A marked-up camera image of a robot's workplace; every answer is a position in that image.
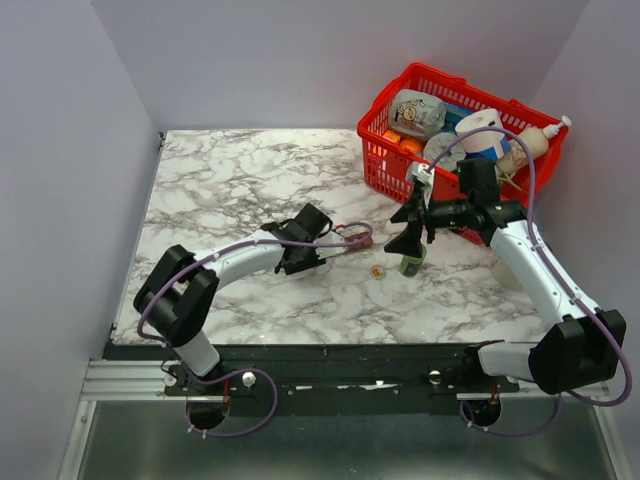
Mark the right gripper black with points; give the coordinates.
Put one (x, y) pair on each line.
(409, 241)

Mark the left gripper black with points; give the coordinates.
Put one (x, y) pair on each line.
(313, 261)

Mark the green pill bottle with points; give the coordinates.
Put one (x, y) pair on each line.
(410, 266)

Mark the red weekly pill organizer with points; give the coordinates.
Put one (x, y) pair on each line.
(359, 241)

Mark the gold bottle cap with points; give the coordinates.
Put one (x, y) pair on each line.
(378, 272)

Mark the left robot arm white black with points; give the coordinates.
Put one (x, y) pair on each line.
(176, 297)

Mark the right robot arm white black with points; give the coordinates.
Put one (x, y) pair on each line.
(581, 342)

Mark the orange fruit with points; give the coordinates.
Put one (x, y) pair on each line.
(413, 146)

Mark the grey wrapped paper roll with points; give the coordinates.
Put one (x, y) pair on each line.
(437, 144)

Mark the cream jar brown lid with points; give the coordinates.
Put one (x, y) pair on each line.
(504, 275)

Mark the grey snack bag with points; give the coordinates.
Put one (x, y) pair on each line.
(417, 114)

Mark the cream pump lotion bottle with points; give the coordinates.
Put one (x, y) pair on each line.
(536, 139)

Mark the white toilet paper roll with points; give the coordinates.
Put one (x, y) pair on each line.
(478, 142)

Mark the red plastic shopping basket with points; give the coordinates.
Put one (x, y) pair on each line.
(385, 162)

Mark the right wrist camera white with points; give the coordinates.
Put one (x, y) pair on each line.
(422, 176)

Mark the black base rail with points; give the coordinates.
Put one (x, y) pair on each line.
(333, 380)

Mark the aluminium frame rail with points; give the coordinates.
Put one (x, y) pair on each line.
(107, 380)

